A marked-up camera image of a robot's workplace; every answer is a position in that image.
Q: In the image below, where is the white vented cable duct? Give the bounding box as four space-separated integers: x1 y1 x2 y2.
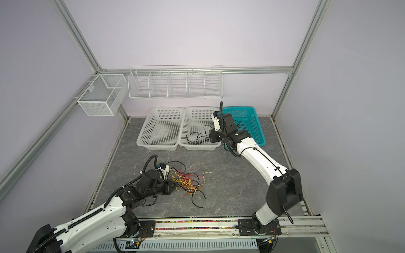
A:
71 238 258 253

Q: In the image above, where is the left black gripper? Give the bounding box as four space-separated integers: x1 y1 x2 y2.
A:
144 179 178 199

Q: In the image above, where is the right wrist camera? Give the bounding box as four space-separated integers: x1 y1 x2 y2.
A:
212 111 221 131

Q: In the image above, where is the middle white plastic basket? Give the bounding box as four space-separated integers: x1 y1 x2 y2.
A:
178 106 221 151

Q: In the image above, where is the teal plastic basket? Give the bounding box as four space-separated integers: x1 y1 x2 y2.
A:
223 106 266 146

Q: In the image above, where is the white plastic basket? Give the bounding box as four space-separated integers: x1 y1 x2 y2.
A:
178 106 221 151
137 107 184 151

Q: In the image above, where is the white wire wall shelf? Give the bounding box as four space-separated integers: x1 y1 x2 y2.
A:
127 65 224 99

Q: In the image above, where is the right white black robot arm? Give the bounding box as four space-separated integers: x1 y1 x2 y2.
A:
209 102 304 235

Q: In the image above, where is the red yellow cable bundle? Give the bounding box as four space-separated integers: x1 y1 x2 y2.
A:
166 160 213 209

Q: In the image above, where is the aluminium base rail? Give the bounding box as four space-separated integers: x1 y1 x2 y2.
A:
61 216 330 242

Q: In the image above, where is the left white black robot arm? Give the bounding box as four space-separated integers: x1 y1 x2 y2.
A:
27 155 177 253

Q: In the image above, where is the aluminium frame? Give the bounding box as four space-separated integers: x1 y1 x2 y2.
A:
1 1 331 201

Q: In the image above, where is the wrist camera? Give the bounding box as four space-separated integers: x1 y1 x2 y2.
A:
157 163 170 181
212 111 221 131

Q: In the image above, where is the left white plastic basket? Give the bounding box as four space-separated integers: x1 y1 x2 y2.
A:
137 107 184 151

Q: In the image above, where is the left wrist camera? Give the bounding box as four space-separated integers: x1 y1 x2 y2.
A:
157 163 170 181

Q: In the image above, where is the long black cable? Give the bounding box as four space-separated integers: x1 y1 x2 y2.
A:
186 124 214 145

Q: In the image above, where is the white mesh wall box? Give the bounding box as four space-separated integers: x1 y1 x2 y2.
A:
78 74 128 117

